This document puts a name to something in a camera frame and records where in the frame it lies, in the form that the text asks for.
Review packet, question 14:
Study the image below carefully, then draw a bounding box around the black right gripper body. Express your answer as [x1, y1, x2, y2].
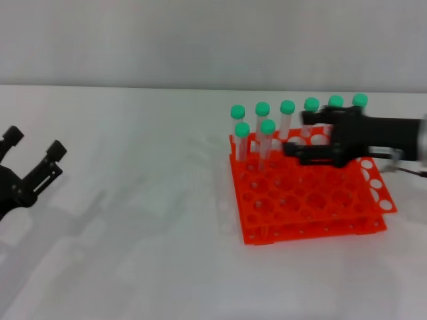
[333, 111, 421, 167]

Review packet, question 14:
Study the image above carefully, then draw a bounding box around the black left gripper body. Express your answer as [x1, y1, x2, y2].
[0, 156, 38, 223]

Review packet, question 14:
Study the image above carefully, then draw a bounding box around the orange test tube rack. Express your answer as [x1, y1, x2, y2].
[229, 123, 398, 247]

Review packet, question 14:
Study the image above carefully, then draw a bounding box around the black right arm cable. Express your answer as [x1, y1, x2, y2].
[370, 146, 427, 177]

